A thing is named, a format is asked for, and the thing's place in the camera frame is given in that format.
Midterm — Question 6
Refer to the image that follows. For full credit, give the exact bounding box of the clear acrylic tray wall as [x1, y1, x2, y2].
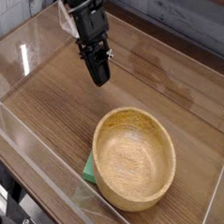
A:
[0, 5, 224, 224]

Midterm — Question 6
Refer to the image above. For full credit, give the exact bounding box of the brown wooden oval bowl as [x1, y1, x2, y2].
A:
[92, 107, 177, 212]

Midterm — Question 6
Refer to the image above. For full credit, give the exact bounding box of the black metal bracket with bolt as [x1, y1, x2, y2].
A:
[6, 196, 35, 224]

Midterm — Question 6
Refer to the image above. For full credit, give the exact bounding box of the clear acrylic corner bracket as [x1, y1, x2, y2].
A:
[57, 0, 79, 38]

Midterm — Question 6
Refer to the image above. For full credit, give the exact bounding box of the green block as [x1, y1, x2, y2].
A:
[82, 154, 96, 184]

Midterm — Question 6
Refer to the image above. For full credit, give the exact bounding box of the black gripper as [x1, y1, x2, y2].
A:
[68, 0, 112, 87]

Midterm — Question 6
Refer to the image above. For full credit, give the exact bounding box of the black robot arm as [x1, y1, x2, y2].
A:
[66, 0, 111, 87]

